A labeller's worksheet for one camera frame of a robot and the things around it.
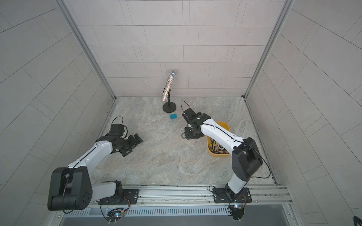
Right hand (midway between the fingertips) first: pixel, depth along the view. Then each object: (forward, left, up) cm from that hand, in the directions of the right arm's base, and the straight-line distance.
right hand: (189, 136), depth 84 cm
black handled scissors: (-5, -16, -7) cm, 18 cm away
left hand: (0, +31, -4) cm, 31 cm away
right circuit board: (-37, -21, -11) cm, 44 cm away
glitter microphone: (+31, +12, +14) cm, 36 cm away
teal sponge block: (+22, +12, -8) cm, 26 cm away
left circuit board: (-35, +38, -6) cm, 52 cm away
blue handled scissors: (-1, +5, +3) cm, 6 cm away
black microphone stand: (+30, +14, -6) cm, 34 cm away
